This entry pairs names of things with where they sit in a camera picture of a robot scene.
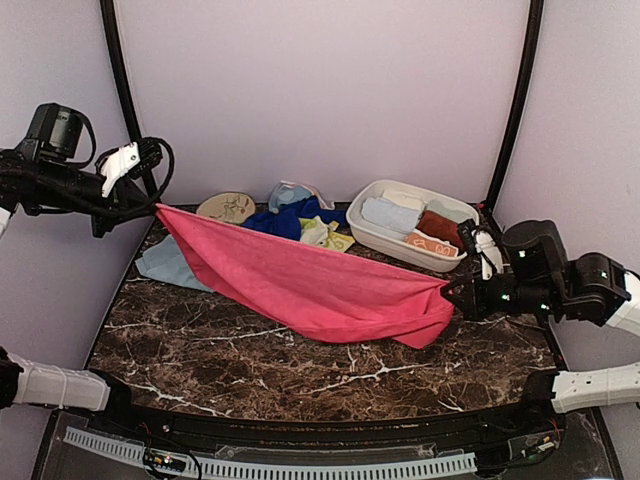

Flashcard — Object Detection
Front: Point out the pale green rolled towel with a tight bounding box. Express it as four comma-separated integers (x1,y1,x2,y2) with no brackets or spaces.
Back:
426,199,474,224

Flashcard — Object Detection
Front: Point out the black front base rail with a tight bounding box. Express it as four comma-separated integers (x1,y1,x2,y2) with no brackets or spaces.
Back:
89,396,565,450

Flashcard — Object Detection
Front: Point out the white plastic basin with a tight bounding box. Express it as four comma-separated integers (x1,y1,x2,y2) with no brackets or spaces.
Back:
346,179,480,273

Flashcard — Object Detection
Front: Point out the white rolled towel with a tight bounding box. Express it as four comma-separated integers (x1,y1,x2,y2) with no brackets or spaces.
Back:
382,189,426,211

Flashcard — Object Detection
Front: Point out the black right frame post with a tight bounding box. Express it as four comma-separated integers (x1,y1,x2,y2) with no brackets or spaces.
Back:
484,0,545,212

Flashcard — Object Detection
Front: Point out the light blue dotted towel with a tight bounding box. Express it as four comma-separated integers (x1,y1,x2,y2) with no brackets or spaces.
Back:
268,180,335,213

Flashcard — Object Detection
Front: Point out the black frame post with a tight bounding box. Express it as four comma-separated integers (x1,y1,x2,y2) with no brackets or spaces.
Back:
484,0,545,212
99,0,162,206

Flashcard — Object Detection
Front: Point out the large pale blue towel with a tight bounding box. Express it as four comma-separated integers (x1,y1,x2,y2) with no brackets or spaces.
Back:
361,197,421,234

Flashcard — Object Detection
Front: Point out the black left frame post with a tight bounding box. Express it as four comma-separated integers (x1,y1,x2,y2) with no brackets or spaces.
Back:
99,0,162,206

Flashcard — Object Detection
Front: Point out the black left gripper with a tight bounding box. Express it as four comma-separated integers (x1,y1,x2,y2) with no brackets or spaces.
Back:
25,157,157,237

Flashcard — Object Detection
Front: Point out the pale yellow patterned towel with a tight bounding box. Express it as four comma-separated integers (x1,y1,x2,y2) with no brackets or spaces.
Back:
299,216,355,253

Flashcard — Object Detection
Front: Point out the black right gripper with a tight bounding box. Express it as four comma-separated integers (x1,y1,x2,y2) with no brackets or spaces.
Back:
440,268,559,322

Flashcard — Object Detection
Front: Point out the grey-blue towel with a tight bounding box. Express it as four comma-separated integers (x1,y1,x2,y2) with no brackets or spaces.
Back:
135,235,213,293

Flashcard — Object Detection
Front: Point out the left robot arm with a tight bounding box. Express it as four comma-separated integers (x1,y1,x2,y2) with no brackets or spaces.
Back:
1,217,141,436

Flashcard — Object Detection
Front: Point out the pink towel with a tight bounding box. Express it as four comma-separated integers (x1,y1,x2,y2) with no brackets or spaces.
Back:
157,204,454,349

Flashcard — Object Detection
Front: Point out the beige bird-painted plate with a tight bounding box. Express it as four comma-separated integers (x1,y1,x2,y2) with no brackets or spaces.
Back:
196,192,256,225

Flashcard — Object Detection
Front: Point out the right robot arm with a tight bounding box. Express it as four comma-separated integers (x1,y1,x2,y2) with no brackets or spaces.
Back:
441,253,639,434

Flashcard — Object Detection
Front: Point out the brown rolled towel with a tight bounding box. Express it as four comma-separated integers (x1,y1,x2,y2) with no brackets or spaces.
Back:
417,210,465,249

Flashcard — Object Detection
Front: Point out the white slotted cable duct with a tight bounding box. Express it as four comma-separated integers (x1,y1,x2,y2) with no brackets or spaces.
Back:
62,427,478,479

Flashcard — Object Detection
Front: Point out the royal blue towel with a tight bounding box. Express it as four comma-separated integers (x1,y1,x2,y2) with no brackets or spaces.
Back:
241,196,348,241

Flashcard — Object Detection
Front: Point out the orange patterned rolled towel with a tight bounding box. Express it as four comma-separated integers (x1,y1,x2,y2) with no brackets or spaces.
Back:
405,231,459,258

